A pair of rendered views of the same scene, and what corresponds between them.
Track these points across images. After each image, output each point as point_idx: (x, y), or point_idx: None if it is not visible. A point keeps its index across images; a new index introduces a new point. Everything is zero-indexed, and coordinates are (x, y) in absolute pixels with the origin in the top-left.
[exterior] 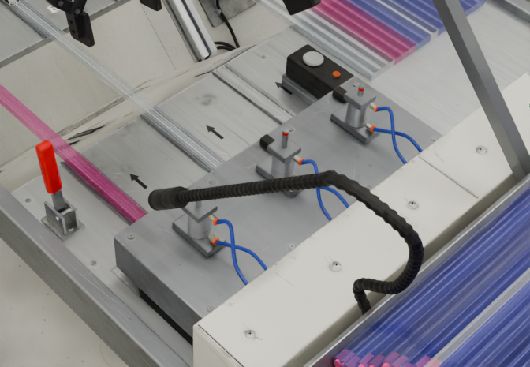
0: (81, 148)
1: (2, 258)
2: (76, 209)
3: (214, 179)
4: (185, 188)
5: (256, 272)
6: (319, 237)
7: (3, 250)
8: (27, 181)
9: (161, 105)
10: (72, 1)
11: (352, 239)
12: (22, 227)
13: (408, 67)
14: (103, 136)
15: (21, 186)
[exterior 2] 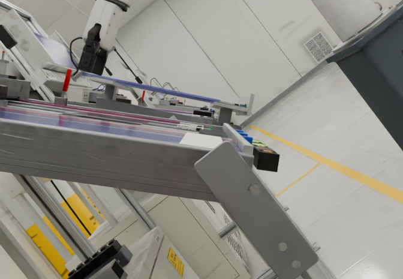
0: (157, 276)
1: (134, 248)
2: (54, 96)
3: (6, 78)
4: (15, 76)
5: None
6: None
7: (136, 247)
8: (161, 258)
9: (62, 113)
10: (101, 52)
11: None
12: (70, 104)
13: None
14: (151, 278)
15: (158, 253)
